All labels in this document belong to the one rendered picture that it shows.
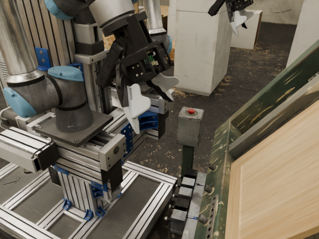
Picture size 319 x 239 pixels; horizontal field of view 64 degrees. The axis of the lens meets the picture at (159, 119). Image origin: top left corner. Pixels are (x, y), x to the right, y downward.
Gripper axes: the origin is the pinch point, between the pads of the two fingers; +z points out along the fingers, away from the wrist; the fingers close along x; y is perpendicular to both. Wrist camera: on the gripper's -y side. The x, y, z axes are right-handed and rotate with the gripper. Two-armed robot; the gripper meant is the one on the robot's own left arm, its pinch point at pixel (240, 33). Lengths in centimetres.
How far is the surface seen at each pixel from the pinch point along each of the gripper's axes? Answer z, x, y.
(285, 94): 33.2, 9.8, 6.9
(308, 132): 31.1, -31.2, 18.2
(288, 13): 81, 794, -79
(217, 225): 46, -56, -9
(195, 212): 55, -42, -27
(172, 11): -47, 373, -215
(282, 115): 32.0, -14.5, 8.6
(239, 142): 39.7, -17.1, -9.8
